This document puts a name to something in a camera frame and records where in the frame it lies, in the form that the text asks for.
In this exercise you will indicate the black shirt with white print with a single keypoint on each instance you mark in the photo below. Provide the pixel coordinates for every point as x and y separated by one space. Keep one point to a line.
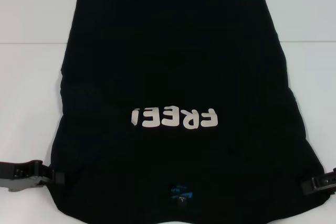
168 51

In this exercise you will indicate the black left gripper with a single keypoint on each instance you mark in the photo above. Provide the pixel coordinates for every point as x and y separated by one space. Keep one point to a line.
21 175

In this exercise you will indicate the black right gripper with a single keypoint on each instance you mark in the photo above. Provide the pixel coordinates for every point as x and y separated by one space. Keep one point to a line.
331 182

